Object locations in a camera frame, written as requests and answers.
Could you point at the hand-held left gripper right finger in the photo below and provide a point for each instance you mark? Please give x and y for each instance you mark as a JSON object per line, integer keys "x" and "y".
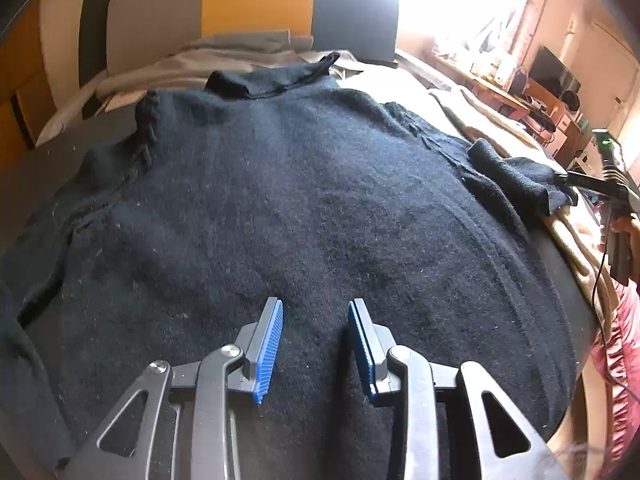
{"x": 364, "y": 355}

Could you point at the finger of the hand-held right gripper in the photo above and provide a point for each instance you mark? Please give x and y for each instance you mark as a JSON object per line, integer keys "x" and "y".
{"x": 585, "y": 181}

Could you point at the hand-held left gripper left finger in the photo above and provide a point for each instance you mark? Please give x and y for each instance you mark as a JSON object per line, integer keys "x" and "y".
{"x": 267, "y": 355}

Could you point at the black knit sweater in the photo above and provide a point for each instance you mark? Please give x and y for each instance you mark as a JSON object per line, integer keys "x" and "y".
{"x": 300, "y": 185}

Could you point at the person's right hand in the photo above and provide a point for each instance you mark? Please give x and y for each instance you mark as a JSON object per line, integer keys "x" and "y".
{"x": 629, "y": 224}

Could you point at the beige blanket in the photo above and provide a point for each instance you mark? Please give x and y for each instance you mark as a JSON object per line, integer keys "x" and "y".
{"x": 575, "y": 240}

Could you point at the person's pink clothing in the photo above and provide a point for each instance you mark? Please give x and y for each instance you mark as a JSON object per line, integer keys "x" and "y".
{"x": 625, "y": 350}

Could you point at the black monitor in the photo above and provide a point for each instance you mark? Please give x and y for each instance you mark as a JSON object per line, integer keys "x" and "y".
{"x": 550, "y": 72}

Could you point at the wooden desk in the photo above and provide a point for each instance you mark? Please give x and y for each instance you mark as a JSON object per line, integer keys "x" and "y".
{"x": 500, "y": 91}

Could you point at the white printed cloth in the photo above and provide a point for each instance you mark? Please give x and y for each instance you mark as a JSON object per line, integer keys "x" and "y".
{"x": 360, "y": 72}

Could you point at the yellow and grey padded headboard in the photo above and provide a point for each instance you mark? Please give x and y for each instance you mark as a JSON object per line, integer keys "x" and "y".
{"x": 250, "y": 0}

